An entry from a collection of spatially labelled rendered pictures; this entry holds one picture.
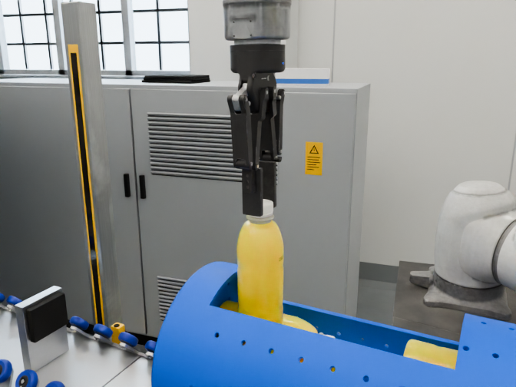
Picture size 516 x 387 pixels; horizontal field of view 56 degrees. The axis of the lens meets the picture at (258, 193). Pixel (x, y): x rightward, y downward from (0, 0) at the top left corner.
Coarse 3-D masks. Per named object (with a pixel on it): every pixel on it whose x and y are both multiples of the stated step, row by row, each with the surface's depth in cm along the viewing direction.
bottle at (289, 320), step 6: (228, 300) 87; (222, 306) 85; (228, 306) 84; (234, 306) 84; (288, 318) 80; (294, 318) 80; (288, 324) 79; (294, 324) 79; (300, 324) 79; (306, 324) 80; (306, 330) 78; (312, 330) 79
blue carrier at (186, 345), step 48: (192, 288) 74; (192, 336) 69; (240, 336) 67; (288, 336) 65; (336, 336) 87; (384, 336) 82; (432, 336) 78; (480, 336) 60; (192, 384) 68; (240, 384) 64; (288, 384) 62; (336, 384) 60; (384, 384) 58; (432, 384) 56; (480, 384) 55
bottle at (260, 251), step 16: (256, 224) 70; (272, 224) 71; (240, 240) 71; (256, 240) 69; (272, 240) 70; (240, 256) 71; (256, 256) 70; (272, 256) 70; (240, 272) 72; (256, 272) 70; (272, 272) 71; (240, 288) 73; (256, 288) 71; (272, 288) 71; (240, 304) 74; (256, 304) 72; (272, 304) 72; (272, 320) 73
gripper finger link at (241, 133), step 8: (232, 96) 61; (240, 96) 61; (232, 104) 62; (240, 104) 61; (248, 104) 62; (232, 112) 63; (240, 112) 63; (248, 112) 62; (232, 120) 63; (240, 120) 62; (248, 120) 62; (232, 128) 63; (240, 128) 63; (248, 128) 63; (232, 136) 64; (240, 136) 63; (248, 136) 63; (232, 144) 64; (240, 144) 64; (248, 144) 63; (240, 152) 64; (248, 152) 63; (248, 160) 64
